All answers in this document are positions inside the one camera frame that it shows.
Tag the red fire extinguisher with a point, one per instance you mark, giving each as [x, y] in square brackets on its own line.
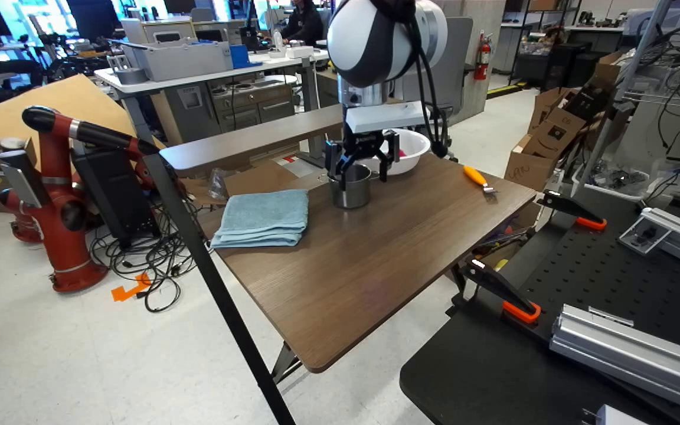
[483, 59]

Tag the orange floor tape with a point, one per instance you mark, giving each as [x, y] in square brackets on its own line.
[128, 291]

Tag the folded light blue towel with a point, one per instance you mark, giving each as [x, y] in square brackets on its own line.
[265, 221]

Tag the black computer tower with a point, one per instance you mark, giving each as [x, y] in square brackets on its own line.
[117, 196]

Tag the white bowl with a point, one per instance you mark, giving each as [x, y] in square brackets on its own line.
[415, 150]

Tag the grey desk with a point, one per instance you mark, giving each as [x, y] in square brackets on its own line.
[200, 75]

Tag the light grey mount plate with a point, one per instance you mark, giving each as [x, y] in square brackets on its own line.
[383, 116]

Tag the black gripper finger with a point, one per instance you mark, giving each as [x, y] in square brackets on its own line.
[337, 157]
[390, 155]

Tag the red and black robot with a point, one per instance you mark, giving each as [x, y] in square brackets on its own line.
[59, 238]

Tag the black slanted frame post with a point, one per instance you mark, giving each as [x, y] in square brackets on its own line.
[207, 274]

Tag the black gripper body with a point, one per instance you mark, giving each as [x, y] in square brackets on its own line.
[367, 142]

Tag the black orange bar clamp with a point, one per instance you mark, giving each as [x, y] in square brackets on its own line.
[567, 207]
[494, 284]

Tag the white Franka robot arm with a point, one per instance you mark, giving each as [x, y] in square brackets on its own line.
[364, 31]

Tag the open cardboard box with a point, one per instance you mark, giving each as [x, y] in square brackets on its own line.
[549, 134]

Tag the small silver pot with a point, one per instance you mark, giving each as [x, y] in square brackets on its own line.
[355, 195]

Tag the large cardboard sheet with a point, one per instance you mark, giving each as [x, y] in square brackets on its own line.
[64, 102]

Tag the white equipment box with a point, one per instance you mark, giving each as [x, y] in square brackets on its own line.
[182, 59]

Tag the black perforated breadboard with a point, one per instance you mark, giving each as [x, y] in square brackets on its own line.
[590, 274]

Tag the seated person in dark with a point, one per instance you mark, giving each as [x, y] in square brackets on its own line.
[306, 19]

